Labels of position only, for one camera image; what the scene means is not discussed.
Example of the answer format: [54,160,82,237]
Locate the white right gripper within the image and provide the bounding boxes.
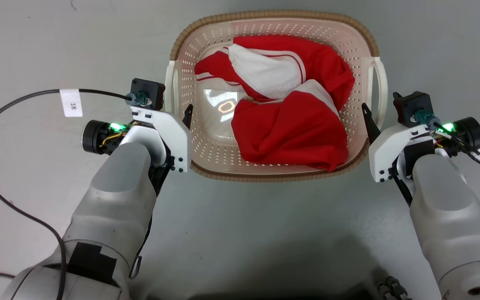
[361,102,480,183]

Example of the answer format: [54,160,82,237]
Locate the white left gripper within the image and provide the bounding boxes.
[81,104,194,173]

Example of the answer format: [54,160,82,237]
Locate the beige plastic laundry basket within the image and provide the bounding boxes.
[164,10,389,183]

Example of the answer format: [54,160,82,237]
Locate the red and white garment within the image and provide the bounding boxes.
[194,35,355,172]

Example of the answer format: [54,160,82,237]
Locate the black right camera cable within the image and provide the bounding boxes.
[431,120,480,189]

